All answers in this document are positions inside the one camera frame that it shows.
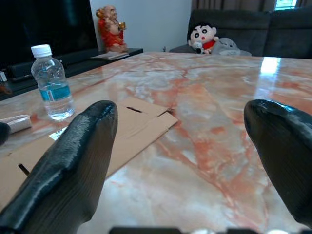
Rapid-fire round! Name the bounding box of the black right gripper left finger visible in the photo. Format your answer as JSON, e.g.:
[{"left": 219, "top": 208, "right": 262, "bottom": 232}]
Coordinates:
[{"left": 0, "top": 99, "right": 118, "bottom": 234}]

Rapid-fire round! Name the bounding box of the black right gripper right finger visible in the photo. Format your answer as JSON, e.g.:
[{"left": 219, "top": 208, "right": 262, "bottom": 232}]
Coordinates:
[{"left": 244, "top": 98, "right": 312, "bottom": 226}]

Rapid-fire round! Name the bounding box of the flat brown cardboard sheet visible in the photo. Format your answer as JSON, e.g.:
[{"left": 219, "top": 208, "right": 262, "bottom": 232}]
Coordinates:
[{"left": 0, "top": 96, "right": 179, "bottom": 211}]

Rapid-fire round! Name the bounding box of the clear water bottle blue label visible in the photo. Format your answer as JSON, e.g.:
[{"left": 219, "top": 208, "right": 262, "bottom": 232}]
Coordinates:
[{"left": 30, "top": 44, "right": 76, "bottom": 121}]

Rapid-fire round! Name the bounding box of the pink marble dining table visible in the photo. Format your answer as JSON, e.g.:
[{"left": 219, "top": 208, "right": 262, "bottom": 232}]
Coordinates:
[{"left": 0, "top": 51, "right": 312, "bottom": 234}]

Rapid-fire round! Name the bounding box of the low black TV console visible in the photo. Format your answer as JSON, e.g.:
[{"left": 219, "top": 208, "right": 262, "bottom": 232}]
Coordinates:
[{"left": 0, "top": 47, "right": 144, "bottom": 102}]

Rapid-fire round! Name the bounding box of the papers stack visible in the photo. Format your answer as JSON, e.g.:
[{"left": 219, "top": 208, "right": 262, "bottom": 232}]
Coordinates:
[{"left": 90, "top": 51, "right": 131, "bottom": 61}]

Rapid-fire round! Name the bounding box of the grey Totoro plush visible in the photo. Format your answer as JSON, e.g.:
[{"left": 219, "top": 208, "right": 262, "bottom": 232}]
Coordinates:
[{"left": 210, "top": 37, "right": 252, "bottom": 57}]

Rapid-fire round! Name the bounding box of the dark grey fabric sofa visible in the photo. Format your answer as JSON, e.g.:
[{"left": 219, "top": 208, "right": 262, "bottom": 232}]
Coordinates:
[{"left": 169, "top": 6, "right": 312, "bottom": 59}]

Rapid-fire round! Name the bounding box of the red laughing Buddha statue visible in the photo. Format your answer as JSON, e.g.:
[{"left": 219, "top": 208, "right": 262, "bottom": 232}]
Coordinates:
[{"left": 96, "top": 5, "right": 129, "bottom": 53}]

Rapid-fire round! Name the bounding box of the black flat screen TV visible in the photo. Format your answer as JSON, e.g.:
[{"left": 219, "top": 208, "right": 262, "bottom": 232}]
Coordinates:
[{"left": 0, "top": 0, "right": 99, "bottom": 67}]

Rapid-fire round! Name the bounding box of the black haired boy plush doll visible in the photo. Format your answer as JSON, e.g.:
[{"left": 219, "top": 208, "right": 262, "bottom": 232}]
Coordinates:
[{"left": 187, "top": 22, "right": 218, "bottom": 55}]

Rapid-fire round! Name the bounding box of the brown curtain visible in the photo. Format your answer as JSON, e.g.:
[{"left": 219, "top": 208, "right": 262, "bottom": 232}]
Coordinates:
[{"left": 191, "top": 0, "right": 277, "bottom": 12}]

